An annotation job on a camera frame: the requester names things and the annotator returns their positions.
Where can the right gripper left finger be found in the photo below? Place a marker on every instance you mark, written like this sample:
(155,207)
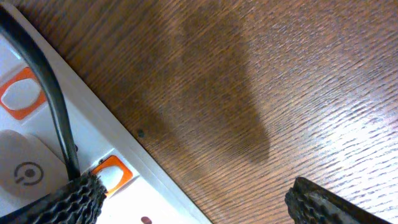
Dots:
(80,201)

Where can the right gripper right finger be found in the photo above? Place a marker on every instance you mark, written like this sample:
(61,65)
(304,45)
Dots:
(308,202)

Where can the white USB charger adapter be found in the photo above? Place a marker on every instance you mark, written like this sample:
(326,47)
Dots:
(29,169)

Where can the white power strip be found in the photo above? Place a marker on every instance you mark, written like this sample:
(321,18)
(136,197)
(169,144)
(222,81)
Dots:
(42,96)

